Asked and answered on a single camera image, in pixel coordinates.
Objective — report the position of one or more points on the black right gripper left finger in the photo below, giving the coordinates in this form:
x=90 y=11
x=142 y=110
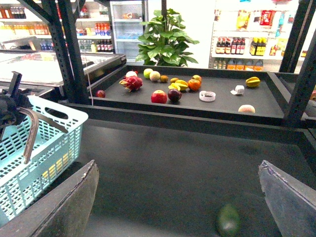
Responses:
x=63 y=212

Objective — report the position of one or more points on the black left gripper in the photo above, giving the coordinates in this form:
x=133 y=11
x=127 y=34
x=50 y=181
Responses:
x=11 y=101

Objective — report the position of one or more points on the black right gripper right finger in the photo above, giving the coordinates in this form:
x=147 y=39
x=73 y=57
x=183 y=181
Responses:
x=291 y=202

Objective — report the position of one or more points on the yellow mango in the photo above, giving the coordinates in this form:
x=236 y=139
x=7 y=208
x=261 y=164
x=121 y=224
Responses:
x=58 y=167

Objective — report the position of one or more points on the light blue plastic basket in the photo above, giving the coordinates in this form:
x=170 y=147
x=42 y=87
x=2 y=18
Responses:
x=21 y=184

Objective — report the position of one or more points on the red yellow mango fruit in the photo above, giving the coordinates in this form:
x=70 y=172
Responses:
x=197 y=77

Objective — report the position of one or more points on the glass chest freezer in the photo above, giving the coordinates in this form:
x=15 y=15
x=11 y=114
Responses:
x=42 y=69

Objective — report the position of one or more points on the green avocado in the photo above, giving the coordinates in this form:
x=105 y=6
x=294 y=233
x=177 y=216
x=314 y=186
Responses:
x=228 y=221

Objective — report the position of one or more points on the small red apple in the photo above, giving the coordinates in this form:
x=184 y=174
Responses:
x=100 y=94

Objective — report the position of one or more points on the pale peach fruit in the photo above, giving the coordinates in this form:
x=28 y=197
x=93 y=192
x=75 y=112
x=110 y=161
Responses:
x=246 y=109

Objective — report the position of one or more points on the black fruit display tray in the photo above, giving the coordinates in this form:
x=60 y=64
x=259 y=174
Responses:
x=269 y=99

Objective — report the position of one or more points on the white and red fruit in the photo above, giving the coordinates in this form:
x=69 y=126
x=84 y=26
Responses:
x=131 y=74

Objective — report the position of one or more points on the pink dragon fruit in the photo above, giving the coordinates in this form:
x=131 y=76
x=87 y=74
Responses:
x=132 y=83

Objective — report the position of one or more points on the white paper roll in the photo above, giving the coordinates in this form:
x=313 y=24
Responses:
x=239 y=90

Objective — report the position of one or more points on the yellow starfruit right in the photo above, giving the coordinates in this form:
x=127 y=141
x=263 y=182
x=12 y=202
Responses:
x=253 y=82

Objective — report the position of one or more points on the yellow starfruit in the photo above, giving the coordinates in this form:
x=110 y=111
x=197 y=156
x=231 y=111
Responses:
x=253 y=82
x=180 y=85

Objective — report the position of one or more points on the green apple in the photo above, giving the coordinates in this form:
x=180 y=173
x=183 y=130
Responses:
x=147 y=73

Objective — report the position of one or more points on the glass door refrigerator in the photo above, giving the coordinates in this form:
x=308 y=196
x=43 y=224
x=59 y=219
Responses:
x=127 y=17

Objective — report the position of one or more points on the beige melon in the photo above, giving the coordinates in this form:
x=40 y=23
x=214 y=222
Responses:
x=154 y=76

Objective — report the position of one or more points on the red apple on shelf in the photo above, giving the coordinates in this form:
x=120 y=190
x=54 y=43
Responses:
x=159 y=96

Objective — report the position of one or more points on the brown kiwi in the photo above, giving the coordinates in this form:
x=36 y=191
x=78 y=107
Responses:
x=163 y=79

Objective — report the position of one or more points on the orange fruit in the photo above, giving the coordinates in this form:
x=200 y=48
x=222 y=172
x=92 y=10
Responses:
x=194 y=85

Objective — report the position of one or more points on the dark purple plum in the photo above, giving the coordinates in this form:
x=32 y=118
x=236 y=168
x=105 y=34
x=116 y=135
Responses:
x=174 y=95

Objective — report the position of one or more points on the yellow starfruit centre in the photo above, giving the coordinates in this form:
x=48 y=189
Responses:
x=180 y=85

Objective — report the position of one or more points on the small yellow-brown fruit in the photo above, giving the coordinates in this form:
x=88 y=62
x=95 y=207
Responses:
x=173 y=80

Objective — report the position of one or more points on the green potted plant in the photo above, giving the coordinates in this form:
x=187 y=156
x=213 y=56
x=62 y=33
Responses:
x=164 y=41

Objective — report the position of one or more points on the brown basket handle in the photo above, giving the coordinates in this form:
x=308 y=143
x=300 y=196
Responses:
x=35 y=117

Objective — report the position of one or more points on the black metal rack post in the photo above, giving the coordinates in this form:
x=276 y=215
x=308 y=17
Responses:
x=63 y=33

